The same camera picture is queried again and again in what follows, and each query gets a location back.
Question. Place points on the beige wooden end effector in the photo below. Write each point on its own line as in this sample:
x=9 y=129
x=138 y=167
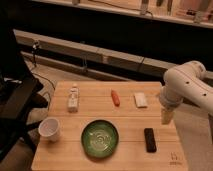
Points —
x=166 y=115

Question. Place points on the green ceramic bowl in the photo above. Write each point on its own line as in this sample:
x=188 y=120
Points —
x=99 y=139

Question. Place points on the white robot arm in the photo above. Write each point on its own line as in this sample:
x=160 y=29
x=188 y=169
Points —
x=185 y=81

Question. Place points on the white rectangular block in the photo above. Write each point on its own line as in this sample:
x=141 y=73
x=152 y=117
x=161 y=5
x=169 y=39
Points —
x=140 y=100

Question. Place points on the black remote control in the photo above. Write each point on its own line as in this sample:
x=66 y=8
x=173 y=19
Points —
x=150 y=140

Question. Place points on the orange carrot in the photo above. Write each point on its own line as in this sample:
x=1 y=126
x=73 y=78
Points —
x=115 y=98

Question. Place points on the white tube bottle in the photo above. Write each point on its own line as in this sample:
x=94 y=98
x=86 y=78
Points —
x=73 y=98

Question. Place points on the white paper cup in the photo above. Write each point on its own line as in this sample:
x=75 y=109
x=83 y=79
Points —
x=49 y=128

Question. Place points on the black chair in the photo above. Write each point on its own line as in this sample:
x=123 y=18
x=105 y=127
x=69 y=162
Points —
x=18 y=92

